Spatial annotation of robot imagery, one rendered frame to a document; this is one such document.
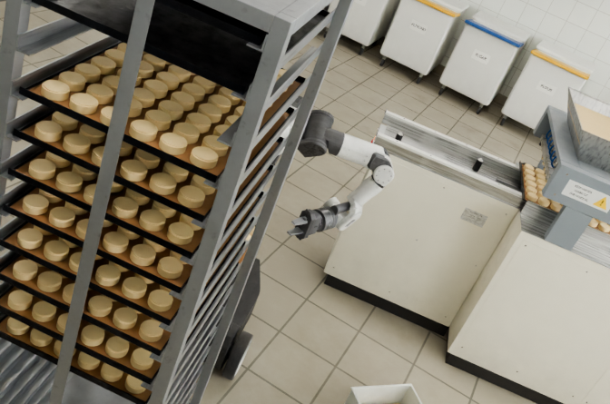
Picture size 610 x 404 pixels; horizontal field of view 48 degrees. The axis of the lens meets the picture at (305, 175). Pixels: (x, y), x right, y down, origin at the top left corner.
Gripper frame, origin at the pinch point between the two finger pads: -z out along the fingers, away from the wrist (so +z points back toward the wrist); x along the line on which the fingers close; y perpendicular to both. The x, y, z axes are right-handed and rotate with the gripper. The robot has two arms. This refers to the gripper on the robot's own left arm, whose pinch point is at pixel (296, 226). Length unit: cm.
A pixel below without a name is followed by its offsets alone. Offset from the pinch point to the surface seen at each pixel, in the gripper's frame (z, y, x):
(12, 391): -103, 4, -28
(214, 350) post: -43, 19, -26
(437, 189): 92, 1, -1
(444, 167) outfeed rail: 92, 0, 10
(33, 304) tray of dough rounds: -108, 15, 17
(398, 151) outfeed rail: 80, -19, 9
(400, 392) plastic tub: 49, 48, -66
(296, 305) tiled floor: 53, -19, -78
